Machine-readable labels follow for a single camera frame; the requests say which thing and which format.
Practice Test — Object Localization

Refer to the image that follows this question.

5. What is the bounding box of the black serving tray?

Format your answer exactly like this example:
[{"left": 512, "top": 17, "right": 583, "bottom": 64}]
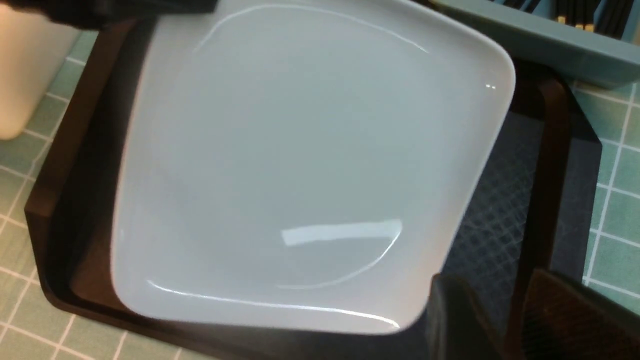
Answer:
[{"left": 24, "top": 18, "right": 601, "bottom": 360}]

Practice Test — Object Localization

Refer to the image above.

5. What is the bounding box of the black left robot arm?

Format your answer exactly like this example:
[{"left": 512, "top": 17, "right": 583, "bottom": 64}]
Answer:
[{"left": 0, "top": 0, "right": 218, "bottom": 30}]

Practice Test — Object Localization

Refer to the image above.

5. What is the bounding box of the pile of black chopsticks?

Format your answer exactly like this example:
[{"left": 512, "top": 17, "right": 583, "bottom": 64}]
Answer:
[{"left": 496, "top": 0, "right": 639, "bottom": 39}]

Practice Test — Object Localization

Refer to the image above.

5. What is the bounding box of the large white square plate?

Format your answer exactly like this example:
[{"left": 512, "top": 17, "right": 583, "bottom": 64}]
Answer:
[{"left": 110, "top": 0, "right": 516, "bottom": 335}]

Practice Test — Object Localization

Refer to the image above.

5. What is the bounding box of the large white plastic bin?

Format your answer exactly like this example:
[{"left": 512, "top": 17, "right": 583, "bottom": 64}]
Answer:
[{"left": 0, "top": 4, "right": 80, "bottom": 141}]

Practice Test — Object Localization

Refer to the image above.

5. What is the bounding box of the checkered teal tablecloth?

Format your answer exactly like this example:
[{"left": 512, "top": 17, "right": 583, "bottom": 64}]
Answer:
[{"left": 0, "top": 31, "right": 640, "bottom": 360}]

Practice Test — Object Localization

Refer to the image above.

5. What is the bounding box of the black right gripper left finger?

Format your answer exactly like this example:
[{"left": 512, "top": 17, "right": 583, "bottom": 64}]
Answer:
[{"left": 425, "top": 274, "right": 506, "bottom": 360}]

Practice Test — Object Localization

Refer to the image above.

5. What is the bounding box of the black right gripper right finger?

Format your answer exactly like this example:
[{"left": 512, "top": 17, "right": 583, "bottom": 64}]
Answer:
[{"left": 519, "top": 269, "right": 640, "bottom": 360}]

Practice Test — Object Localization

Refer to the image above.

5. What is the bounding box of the blue plastic chopstick bin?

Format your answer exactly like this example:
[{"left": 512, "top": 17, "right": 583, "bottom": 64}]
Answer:
[{"left": 432, "top": 0, "right": 640, "bottom": 89}]

